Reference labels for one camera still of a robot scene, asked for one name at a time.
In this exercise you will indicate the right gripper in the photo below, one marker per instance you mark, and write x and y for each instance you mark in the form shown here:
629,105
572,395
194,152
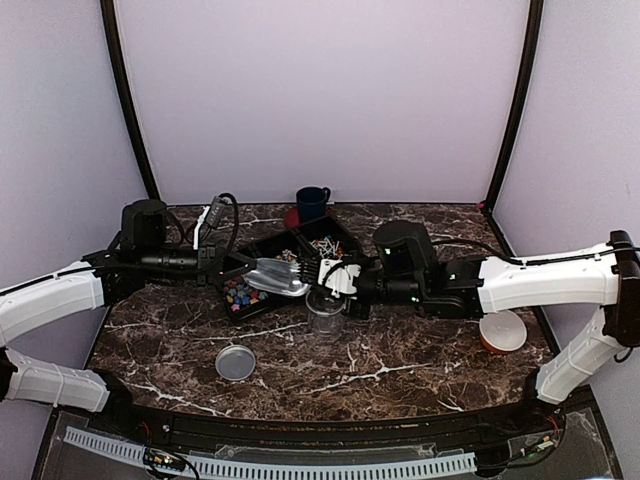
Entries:
356,313

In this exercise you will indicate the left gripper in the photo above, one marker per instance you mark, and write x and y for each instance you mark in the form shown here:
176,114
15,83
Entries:
210,256

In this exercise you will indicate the black three-compartment candy bin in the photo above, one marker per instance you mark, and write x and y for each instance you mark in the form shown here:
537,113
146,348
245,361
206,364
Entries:
316,240

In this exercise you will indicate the metal scoop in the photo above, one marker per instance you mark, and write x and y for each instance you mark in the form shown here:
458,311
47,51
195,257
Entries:
278,277

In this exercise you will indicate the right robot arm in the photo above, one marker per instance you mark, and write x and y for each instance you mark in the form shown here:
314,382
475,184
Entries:
407,271

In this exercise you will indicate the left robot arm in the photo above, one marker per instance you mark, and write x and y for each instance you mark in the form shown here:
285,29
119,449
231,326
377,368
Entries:
138,255

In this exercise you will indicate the clear plastic cup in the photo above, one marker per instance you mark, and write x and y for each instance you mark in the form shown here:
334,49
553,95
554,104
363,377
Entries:
325,313

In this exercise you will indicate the red saucer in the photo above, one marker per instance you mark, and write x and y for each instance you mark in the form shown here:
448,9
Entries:
292,220

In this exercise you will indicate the round metal lid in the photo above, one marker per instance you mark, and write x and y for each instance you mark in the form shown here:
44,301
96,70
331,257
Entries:
235,363

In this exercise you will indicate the dark blue mug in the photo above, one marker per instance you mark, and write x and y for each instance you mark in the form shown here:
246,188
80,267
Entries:
311,202

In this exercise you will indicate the orange white bowl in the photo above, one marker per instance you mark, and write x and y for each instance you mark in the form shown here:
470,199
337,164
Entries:
502,332

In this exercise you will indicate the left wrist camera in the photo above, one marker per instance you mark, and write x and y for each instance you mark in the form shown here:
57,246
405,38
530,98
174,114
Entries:
208,219

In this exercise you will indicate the white slotted cable duct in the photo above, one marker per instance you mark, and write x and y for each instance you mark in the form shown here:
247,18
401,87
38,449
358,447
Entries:
239,462

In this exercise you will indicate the black front rail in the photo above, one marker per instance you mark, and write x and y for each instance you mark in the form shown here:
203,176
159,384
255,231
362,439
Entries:
487,428

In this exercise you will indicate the left black frame post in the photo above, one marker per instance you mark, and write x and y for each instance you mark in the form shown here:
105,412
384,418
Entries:
126,100

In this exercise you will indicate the black frame post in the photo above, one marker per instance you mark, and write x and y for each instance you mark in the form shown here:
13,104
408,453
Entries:
521,88
126,100

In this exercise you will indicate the right black frame post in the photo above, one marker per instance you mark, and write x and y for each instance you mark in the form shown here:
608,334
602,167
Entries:
521,88

